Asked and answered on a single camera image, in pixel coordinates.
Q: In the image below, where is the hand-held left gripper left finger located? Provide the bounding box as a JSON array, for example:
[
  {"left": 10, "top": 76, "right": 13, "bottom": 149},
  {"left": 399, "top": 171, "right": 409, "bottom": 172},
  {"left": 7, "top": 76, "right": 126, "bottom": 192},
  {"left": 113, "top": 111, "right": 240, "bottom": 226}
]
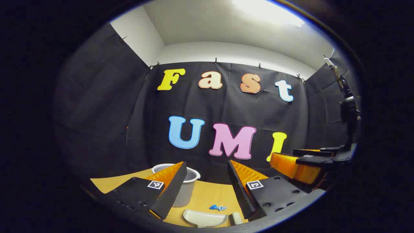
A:
[{"left": 107, "top": 161, "right": 188, "bottom": 220}]

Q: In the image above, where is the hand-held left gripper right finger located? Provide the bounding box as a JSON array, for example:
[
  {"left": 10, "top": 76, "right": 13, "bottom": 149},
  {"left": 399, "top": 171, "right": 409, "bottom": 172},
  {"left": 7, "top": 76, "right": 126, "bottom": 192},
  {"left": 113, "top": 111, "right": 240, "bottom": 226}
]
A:
[{"left": 227, "top": 160, "right": 309, "bottom": 220}]

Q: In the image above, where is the white garbage bin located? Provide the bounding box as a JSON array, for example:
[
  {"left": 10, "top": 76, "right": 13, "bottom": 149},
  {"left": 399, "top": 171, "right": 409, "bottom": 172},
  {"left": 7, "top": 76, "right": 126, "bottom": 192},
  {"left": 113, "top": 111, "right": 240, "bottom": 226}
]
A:
[{"left": 151, "top": 163, "right": 201, "bottom": 207}]

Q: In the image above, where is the grey dustpan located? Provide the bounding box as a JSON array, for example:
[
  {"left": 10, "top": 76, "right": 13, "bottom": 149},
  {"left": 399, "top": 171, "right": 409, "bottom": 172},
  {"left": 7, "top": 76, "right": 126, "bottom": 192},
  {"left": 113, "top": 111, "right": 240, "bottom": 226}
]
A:
[{"left": 183, "top": 209, "right": 228, "bottom": 228}]

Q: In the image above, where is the wooden desktop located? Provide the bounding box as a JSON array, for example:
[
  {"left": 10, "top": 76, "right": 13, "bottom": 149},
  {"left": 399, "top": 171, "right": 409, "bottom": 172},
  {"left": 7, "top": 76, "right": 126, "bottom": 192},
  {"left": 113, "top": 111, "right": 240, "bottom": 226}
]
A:
[{"left": 90, "top": 168, "right": 249, "bottom": 228}]

